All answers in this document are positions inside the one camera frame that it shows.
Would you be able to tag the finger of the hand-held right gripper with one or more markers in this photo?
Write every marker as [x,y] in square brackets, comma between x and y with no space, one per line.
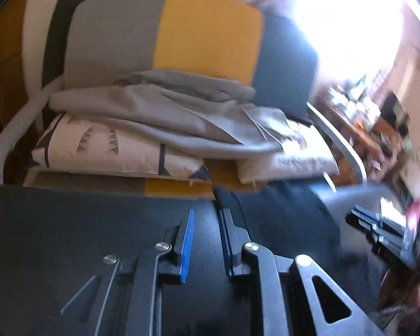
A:
[365,213]
[362,227]

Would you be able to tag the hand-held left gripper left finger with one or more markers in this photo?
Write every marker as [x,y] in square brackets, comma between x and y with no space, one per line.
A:
[186,248]

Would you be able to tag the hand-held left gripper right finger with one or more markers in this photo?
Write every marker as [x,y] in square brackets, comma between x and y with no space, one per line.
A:
[225,248]

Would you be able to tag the black sweater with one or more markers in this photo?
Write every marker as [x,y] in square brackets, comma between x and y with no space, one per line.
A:
[283,217]

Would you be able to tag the wooden desk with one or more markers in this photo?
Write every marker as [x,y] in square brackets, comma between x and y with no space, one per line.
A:
[371,140]

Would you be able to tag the black monitor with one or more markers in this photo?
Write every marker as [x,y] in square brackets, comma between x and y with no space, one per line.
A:
[395,108]

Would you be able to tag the group of jars and boxes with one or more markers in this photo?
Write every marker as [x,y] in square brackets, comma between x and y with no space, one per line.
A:
[350,94]

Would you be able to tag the grey cloth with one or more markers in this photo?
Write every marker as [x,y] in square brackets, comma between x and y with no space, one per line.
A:
[161,119]

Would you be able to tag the white triangle-print cushion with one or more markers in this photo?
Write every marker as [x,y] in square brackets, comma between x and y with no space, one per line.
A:
[91,154]

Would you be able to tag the bright window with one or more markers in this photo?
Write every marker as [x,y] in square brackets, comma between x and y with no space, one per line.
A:
[350,17]

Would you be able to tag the grey yellow blue armchair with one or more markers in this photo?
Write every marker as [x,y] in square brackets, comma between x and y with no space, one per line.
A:
[203,31]

